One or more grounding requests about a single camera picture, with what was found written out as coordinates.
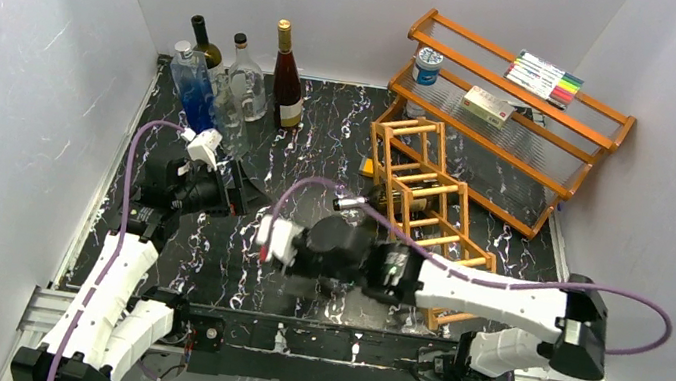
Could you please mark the clear bottle bottom rack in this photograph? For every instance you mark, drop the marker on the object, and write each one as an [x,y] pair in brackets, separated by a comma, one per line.
[229,116]

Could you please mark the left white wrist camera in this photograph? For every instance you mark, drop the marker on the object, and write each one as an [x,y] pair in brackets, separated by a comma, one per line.
[202,147]

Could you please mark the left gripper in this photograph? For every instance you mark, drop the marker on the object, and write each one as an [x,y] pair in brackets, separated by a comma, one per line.
[241,199]

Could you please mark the blue white jar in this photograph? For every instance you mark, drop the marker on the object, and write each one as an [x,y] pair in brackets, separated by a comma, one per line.
[428,63]

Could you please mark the clear glass bottle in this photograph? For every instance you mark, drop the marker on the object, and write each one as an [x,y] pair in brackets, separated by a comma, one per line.
[247,81]

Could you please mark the marker pen pack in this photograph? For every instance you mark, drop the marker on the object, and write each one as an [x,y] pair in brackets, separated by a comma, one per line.
[543,79]

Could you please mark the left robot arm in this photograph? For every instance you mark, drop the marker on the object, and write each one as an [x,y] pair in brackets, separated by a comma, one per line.
[105,330]

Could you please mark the orange wooden shelf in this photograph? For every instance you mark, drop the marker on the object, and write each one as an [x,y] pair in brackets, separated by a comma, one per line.
[541,155]

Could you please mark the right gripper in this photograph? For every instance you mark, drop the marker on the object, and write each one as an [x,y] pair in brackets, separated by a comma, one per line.
[297,266]

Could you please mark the yellow capped bottle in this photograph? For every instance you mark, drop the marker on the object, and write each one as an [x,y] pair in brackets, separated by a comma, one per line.
[366,167]

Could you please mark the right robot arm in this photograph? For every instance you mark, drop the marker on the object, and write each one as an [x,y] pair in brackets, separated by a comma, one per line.
[559,325]

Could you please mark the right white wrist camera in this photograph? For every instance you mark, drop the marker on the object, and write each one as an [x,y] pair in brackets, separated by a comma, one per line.
[275,239]

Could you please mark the silver capped dark bottle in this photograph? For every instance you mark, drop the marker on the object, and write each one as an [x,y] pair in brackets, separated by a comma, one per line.
[376,198]

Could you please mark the blue square bottle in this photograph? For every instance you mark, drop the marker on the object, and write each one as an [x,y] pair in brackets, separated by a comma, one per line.
[190,74]

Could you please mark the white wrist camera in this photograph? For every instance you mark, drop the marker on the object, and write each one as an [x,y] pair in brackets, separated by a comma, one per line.
[202,147]
[275,239]

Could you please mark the small clear plastic bottle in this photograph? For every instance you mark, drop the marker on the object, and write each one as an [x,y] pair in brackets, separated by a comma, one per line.
[414,111]

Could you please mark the green wine bottle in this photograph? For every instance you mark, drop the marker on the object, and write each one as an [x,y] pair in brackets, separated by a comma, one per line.
[212,54]

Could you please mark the light wooden wine rack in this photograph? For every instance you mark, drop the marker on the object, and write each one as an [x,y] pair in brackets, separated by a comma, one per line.
[410,156]

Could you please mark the dark red wine bottle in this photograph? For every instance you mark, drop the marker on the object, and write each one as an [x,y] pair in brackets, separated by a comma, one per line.
[287,89]

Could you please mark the green white box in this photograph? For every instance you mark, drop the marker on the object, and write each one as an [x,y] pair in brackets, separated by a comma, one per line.
[487,107]

